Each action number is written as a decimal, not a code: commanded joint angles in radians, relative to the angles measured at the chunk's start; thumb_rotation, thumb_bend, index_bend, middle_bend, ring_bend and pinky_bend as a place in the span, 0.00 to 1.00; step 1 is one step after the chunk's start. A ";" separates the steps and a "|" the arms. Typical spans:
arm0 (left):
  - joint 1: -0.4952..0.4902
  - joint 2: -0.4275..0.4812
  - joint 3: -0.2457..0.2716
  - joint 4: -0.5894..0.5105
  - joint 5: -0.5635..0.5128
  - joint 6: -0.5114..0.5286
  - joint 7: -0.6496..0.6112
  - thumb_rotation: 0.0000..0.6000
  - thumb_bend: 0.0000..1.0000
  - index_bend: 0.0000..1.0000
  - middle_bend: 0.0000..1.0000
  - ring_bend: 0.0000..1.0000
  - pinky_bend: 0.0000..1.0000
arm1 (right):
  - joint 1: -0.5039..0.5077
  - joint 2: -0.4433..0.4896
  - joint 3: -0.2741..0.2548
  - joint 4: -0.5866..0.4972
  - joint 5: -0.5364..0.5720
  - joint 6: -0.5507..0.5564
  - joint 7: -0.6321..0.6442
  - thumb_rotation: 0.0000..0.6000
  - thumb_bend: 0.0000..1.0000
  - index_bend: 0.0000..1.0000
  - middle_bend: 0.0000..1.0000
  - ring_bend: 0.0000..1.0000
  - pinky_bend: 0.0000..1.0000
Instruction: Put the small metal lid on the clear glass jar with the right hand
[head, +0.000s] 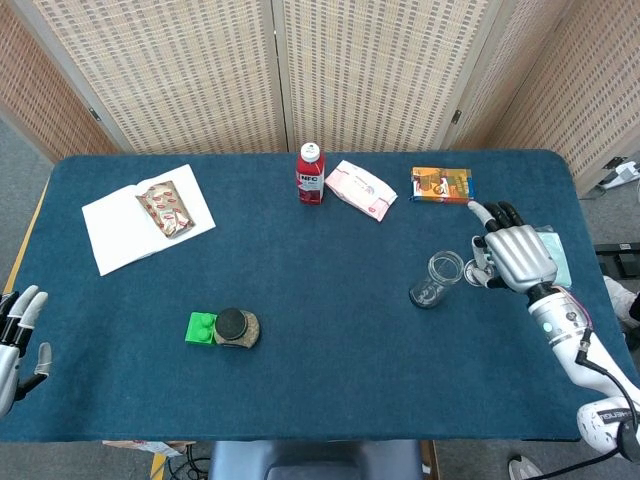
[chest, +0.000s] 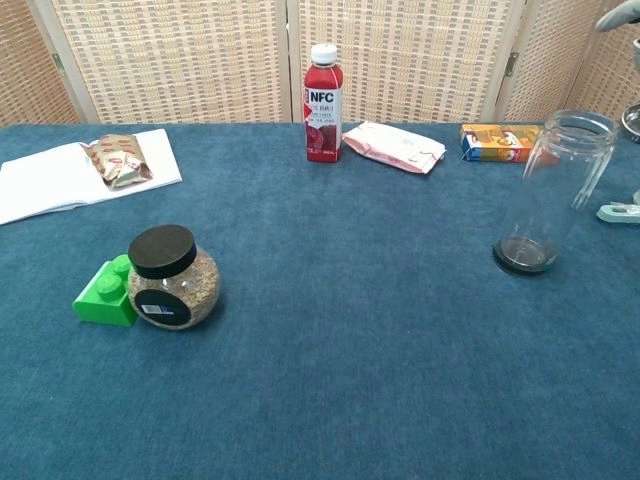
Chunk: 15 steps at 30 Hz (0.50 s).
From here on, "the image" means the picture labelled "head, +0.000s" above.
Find pink wet wipes pack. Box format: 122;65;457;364
324;159;399;223

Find clear glass jar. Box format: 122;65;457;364
409;250;466;310

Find black floor cables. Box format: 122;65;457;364
167;442;214;480

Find black floor pedal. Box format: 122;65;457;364
594;241;640;279

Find woven rattan screen panel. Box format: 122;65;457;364
13;0;290;154
443;0;574;151
492;0;640;197
0;0;120;162
272;0;526;152

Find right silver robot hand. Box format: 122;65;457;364
467;200;559;295

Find red NFC juice bottle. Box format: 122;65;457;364
295;142;326;206

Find snack packet with red lips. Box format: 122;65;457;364
135;180;195;240

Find green toy brick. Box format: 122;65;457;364
184;311;219;347

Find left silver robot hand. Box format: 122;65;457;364
0;284;53;419

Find white cloth bag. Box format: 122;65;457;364
602;274;640;321

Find orange snack box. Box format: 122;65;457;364
410;166;475;205

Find glass jar with black lid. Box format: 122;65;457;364
213;307;262;350

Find white open notebook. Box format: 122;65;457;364
81;163;217;277

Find grey shoe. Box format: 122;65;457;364
507;454;547;480

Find blue tablecloth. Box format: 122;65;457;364
0;149;640;444

